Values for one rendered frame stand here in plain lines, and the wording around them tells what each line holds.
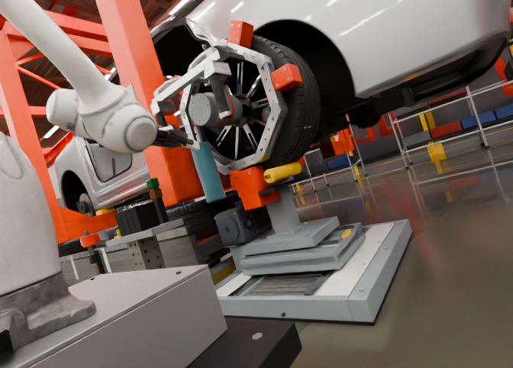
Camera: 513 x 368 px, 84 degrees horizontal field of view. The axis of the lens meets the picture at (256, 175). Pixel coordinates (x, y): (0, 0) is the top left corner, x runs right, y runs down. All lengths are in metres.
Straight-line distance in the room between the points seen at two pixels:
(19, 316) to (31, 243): 0.08
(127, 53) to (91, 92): 1.09
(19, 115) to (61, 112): 2.72
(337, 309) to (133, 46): 1.50
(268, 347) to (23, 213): 0.34
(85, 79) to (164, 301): 0.42
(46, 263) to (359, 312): 0.81
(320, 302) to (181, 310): 0.66
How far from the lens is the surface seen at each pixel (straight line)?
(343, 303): 1.00
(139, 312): 0.41
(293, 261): 1.27
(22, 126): 3.45
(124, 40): 1.74
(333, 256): 1.18
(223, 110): 1.01
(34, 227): 0.44
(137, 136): 0.62
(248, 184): 1.24
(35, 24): 0.68
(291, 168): 1.30
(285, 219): 1.37
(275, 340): 0.43
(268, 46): 1.29
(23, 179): 0.46
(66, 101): 0.77
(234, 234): 1.47
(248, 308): 1.23
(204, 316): 0.47
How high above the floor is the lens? 0.50
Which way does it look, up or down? 1 degrees up
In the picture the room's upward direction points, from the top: 18 degrees counter-clockwise
